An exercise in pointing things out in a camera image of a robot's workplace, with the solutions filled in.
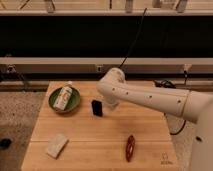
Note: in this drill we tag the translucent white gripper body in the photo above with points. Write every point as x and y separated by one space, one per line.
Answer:
111 102

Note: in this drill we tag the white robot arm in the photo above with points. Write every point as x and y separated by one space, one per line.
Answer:
193 106

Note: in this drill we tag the black standing eraser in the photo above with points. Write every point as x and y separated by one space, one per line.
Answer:
97 108

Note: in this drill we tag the green bowl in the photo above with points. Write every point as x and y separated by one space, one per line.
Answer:
72 104

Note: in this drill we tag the wooden table board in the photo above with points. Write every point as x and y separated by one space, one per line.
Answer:
99 143

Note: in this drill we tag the white bottle with label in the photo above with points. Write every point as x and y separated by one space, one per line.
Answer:
63 97

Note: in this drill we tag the red brown oblong object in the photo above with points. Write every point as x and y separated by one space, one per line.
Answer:
130 147

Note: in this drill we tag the white sponge block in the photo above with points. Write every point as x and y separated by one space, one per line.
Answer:
56 145

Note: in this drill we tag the black round object on floor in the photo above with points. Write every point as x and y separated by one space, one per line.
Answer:
5 143

